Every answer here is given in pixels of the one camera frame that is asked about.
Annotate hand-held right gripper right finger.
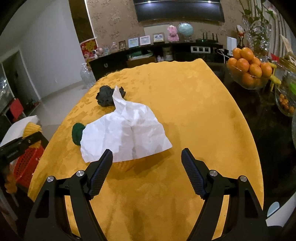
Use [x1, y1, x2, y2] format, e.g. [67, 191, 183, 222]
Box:
[181, 148, 270, 241]

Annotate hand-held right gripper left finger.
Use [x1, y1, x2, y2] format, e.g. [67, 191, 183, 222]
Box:
[23, 149, 114, 241]

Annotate red plastic mesh basket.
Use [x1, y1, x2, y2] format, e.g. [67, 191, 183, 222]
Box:
[13, 140, 45, 188]

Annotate yellow foam fruit net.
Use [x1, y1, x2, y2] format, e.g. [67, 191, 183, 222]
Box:
[23, 123, 43, 149]

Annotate white paper sheet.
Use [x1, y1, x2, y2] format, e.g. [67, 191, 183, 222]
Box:
[80, 86, 173, 163]

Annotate black plastic bag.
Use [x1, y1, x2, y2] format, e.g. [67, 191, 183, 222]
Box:
[96, 85, 127, 107]

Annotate person's left hand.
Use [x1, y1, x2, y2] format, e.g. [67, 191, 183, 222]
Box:
[4, 173, 18, 194]

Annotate sofa with white cushion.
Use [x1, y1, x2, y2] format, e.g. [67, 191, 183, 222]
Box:
[0, 115, 40, 149]

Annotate red chair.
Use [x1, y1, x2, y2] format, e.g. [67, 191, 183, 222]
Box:
[9, 98, 26, 121]

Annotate yellow tablecloth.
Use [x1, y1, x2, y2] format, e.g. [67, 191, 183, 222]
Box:
[28, 58, 264, 240]

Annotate pale blue object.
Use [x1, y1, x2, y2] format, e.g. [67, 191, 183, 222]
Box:
[266, 202, 280, 218]

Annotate clear plastic water jug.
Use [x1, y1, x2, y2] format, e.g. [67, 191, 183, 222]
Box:
[80, 62, 96, 90]

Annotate glass fruit bowl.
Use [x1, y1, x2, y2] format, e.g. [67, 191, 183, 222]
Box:
[226, 61, 270, 90]

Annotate black television cabinet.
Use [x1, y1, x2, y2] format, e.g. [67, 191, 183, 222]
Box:
[88, 42, 229, 80]

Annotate wooden drawer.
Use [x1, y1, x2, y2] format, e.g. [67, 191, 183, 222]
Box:
[127, 57, 156, 68]

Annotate white socket panel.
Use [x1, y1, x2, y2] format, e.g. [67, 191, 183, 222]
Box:
[191, 46, 211, 54]

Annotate small yellow chair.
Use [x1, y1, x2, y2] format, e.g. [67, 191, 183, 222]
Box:
[268, 62, 282, 91]

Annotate green folded cloth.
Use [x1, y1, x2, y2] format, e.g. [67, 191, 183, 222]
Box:
[128, 51, 153, 61]

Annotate pile of oranges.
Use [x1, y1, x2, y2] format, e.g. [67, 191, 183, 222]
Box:
[228, 47, 273, 87]

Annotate white upright device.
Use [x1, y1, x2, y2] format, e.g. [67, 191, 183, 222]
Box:
[227, 37, 237, 57]

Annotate black wifi router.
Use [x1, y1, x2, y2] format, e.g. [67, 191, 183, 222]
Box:
[196, 32, 220, 43]

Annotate pink plush toy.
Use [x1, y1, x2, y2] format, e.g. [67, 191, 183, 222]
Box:
[167, 25, 179, 42]

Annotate pale blue desk globe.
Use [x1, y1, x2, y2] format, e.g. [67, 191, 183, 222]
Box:
[178, 22, 194, 42]

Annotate red white figurine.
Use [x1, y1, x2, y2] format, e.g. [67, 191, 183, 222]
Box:
[236, 25, 245, 47]

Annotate beige board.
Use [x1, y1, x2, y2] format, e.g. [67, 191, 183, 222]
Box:
[143, 24, 170, 43]

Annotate glass vase with plant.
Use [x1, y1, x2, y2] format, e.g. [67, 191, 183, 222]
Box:
[239, 0, 278, 58]

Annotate black flat television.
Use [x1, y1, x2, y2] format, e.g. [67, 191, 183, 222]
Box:
[133, 0, 225, 23]

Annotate white cable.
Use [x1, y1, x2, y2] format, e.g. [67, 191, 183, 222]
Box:
[216, 48, 232, 63]

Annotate red festive wall decoration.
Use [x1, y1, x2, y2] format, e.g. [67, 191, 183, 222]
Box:
[80, 39, 97, 61]

